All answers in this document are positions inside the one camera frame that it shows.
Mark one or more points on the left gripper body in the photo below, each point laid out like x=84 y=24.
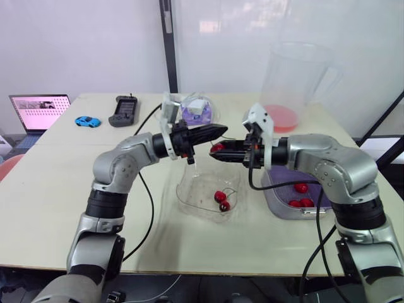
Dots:
x=183 y=139

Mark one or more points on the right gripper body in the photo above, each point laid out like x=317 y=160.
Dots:
x=254 y=154

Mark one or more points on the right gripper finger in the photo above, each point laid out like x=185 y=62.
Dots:
x=232 y=156
x=235 y=145

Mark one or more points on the red cherry pair with stem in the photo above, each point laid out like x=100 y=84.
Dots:
x=216 y=147
x=219 y=196

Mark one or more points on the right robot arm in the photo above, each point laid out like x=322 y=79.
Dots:
x=344 y=170

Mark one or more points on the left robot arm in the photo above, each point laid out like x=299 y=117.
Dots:
x=110 y=176

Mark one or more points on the purple colander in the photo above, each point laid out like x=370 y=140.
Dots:
x=281 y=181

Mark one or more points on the clear plastic bowl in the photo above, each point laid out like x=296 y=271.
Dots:
x=195 y=195

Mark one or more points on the grey basin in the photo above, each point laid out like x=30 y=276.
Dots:
x=277 y=206

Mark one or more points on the small white box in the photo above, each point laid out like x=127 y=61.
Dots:
x=195 y=108

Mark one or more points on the clear purple container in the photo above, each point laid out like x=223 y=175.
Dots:
x=206 y=115

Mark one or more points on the pink round lid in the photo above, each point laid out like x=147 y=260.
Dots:
x=282 y=116

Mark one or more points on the grey handheld game console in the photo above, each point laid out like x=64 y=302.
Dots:
x=124 y=110

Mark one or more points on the large clear plastic jug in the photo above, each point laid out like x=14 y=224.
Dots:
x=296 y=75

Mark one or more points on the blue toy car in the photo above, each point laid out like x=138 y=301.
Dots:
x=87 y=121

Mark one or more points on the robot body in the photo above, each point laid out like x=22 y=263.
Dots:
x=240 y=296

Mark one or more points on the grey laptop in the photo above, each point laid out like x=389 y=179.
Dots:
x=38 y=110

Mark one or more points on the pink chair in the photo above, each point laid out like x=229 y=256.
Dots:
x=9 y=165

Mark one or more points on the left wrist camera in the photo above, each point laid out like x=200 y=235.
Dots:
x=169 y=109

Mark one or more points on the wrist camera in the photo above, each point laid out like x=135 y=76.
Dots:
x=260 y=118
x=169 y=109

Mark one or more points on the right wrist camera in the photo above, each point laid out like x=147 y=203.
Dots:
x=260 y=118

